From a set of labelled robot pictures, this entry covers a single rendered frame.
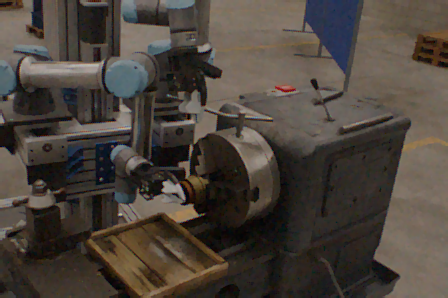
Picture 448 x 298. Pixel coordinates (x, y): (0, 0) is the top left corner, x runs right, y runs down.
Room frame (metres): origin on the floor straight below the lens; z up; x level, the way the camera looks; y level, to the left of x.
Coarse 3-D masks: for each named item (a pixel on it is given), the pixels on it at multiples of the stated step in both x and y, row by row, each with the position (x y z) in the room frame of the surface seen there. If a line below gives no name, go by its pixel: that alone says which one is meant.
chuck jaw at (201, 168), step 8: (192, 144) 1.57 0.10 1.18; (200, 144) 1.55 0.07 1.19; (208, 144) 1.57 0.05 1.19; (200, 152) 1.54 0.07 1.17; (208, 152) 1.55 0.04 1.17; (192, 160) 1.53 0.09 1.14; (200, 160) 1.51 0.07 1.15; (208, 160) 1.53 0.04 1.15; (192, 168) 1.50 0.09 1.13; (200, 168) 1.50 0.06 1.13; (208, 168) 1.51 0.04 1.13; (216, 168) 1.53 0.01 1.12
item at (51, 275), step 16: (16, 240) 1.27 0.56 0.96; (16, 256) 1.18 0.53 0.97; (32, 256) 1.19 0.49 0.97; (64, 256) 1.20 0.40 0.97; (80, 256) 1.21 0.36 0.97; (32, 272) 1.12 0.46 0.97; (48, 272) 1.13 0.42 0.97; (64, 272) 1.13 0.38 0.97; (80, 272) 1.14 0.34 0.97; (32, 288) 1.08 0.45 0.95; (48, 288) 1.06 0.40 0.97; (64, 288) 1.07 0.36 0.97; (80, 288) 1.08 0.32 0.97; (96, 288) 1.08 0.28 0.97; (112, 288) 1.09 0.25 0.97
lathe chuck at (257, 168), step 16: (224, 144) 1.52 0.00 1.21; (240, 144) 1.50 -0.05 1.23; (256, 144) 1.52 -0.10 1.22; (224, 160) 1.51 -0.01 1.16; (240, 160) 1.46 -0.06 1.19; (256, 160) 1.47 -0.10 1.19; (208, 176) 1.56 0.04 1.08; (224, 176) 1.60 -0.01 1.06; (240, 176) 1.45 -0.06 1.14; (256, 176) 1.44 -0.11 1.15; (272, 192) 1.47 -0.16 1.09; (224, 208) 1.49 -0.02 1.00; (240, 208) 1.44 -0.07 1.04; (256, 208) 1.43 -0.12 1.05; (224, 224) 1.49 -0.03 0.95; (240, 224) 1.43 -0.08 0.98
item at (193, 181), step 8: (192, 176) 1.47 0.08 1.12; (200, 176) 1.49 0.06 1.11; (184, 184) 1.42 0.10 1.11; (192, 184) 1.43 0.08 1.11; (200, 184) 1.44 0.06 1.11; (184, 192) 1.47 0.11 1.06; (192, 192) 1.42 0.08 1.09; (200, 192) 1.43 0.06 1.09; (192, 200) 1.41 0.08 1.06; (200, 200) 1.44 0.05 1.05
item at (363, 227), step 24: (384, 216) 1.81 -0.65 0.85; (240, 240) 1.64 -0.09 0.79; (264, 240) 1.56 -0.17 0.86; (336, 240) 1.63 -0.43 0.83; (360, 240) 1.73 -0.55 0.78; (288, 264) 1.48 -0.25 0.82; (312, 264) 1.57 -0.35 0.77; (336, 264) 1.66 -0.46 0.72; (360, 264) 1.76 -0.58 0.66; (288, 288) 1.49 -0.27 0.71; (312, 288) 1.58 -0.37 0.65
